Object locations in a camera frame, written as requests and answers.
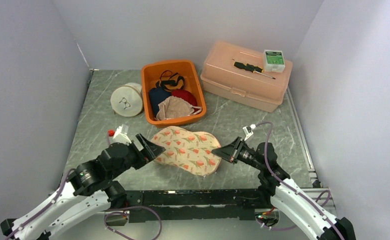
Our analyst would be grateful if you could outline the red bra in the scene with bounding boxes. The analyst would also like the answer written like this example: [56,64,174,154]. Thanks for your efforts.
[171,89,198,107]

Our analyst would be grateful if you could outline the white green small box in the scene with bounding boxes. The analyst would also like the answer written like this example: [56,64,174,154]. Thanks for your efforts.
[263,49,285,73]

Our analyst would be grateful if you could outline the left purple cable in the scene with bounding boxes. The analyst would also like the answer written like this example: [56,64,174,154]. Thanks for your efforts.
[4,168,77,240]

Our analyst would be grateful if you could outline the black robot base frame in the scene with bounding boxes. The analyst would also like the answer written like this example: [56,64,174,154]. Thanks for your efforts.
[108,188,272,223]

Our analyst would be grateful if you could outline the orange plastic bin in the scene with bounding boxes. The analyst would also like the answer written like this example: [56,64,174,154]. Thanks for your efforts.
[141,59,207,128]

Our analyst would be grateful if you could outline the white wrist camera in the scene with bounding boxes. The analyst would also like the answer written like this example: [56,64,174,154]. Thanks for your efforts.
[106,124,132,145]
[242,124,257,141]

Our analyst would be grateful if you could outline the pink plastic storage box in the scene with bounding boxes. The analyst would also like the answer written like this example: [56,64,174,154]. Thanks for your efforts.
[200,41,293,113]

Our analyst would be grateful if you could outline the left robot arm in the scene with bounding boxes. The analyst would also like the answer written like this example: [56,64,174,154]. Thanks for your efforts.
[0,134,165,240]

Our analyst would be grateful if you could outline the navy blue bra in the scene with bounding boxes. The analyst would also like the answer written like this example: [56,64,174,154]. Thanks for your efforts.
[148,88,171,116]

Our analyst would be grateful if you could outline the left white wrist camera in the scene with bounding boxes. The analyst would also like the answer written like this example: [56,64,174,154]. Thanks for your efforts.
[106,124,132,145]

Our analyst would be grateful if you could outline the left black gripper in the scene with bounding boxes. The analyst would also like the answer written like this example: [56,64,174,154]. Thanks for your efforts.
[109,132,166,180]

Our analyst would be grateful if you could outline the black orange bra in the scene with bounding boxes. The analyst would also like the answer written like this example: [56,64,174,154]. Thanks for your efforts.
[155,70,185,93]

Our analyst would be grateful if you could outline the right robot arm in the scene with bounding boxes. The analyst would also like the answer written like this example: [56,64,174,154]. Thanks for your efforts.
[211,137,356,240]

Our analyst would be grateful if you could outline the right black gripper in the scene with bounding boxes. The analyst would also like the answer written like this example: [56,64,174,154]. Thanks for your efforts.
[211,136,264,171]

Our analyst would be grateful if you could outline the black yellow screwdriver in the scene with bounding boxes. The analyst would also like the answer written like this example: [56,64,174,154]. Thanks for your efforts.
[232,59,276,80]

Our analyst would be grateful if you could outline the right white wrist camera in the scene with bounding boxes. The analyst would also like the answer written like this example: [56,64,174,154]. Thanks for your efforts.
[242,124,257,141]

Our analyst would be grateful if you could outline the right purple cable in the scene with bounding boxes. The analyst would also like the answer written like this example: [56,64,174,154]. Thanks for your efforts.
[254,121,345,240]

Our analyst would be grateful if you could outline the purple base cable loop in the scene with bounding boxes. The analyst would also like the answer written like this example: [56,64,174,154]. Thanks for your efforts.
[104,205,163,240]

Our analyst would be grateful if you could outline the floral mesh laundry bag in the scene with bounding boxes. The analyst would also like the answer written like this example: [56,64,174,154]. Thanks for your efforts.
[151,126,221,176]

